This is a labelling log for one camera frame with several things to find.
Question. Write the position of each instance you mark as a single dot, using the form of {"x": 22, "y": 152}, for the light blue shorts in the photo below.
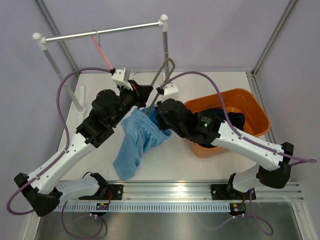
{"x": 141, "y": 134}

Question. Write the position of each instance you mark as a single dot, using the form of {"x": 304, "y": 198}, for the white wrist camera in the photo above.
{"x": 121, "y": 78}
{"x": 170, "y": 91}

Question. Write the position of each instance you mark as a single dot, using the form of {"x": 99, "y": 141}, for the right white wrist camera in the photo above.
{"x": 170, "y": 91}

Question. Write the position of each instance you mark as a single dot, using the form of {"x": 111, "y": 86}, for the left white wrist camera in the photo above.
{"x": 121, "y": 78}

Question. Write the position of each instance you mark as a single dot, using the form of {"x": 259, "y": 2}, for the aluminium mounting rail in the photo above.
{"x": 198, "y": 191}

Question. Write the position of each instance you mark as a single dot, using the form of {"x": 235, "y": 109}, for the white slotted cable duct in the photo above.
{"x": 147, "y": 207}

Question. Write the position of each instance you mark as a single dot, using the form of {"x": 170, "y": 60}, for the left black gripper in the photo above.
{"x": 142, "y": 91}

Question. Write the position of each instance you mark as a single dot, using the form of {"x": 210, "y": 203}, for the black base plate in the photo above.
{"x": 219, "y": 192}
{"x": 112, "y": 191}

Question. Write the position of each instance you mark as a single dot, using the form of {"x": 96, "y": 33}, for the navy blue shorts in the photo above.
{"x": 227, "y": 117}

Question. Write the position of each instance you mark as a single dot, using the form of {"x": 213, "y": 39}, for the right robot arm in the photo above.
{"x": 272, "y": 168}

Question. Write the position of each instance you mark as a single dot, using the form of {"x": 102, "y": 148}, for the orange plastic basket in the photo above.
{"x": 236, "y": 100}

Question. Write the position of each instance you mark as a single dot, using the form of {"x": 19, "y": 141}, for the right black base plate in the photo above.
{"x": 219, "y": 192}

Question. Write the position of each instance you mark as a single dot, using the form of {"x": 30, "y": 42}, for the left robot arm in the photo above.
{"x": 44, "y": 188}

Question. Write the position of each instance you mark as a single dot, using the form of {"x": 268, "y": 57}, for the white metal clothes rack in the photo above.
{"x": 43, "y": 41}

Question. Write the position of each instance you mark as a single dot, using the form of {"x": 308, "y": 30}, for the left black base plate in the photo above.
{"x": 112, "y": 191}

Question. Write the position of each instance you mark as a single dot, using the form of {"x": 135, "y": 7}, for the pink hanger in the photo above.
{"x": 97, "y": 43}

